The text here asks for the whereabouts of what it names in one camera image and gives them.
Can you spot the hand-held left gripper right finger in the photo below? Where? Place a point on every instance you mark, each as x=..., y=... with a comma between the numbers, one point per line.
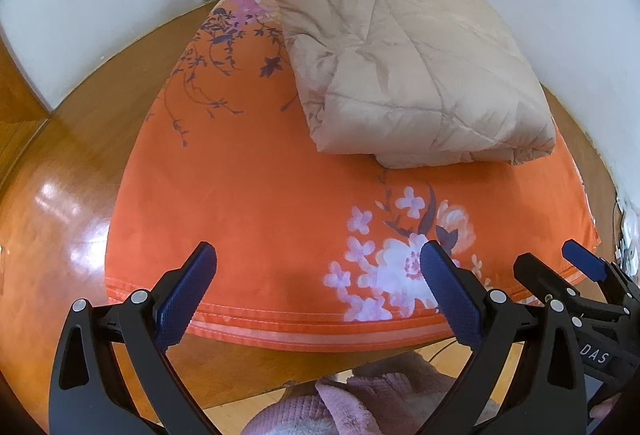
x=450, y=300

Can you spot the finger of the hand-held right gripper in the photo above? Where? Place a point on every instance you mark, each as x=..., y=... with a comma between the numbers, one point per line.
x=537, y=272
x=585, y=260

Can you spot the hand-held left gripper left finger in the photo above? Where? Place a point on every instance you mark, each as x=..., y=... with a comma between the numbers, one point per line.
x=187, y=290

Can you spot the beige quilt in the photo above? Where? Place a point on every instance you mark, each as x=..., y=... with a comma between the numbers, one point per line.
x=410, y=55

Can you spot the person's right hand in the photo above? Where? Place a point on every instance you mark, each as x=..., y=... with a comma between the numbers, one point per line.
x=604, y=410

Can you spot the orange floral cloth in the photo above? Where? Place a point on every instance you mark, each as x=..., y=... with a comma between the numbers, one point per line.
x=250, y=195

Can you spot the person's pink fleece clothing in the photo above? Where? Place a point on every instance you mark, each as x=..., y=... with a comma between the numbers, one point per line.
x=370, y=400

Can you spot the wooden furniture panel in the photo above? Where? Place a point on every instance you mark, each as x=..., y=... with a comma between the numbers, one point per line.
x=20, y=90

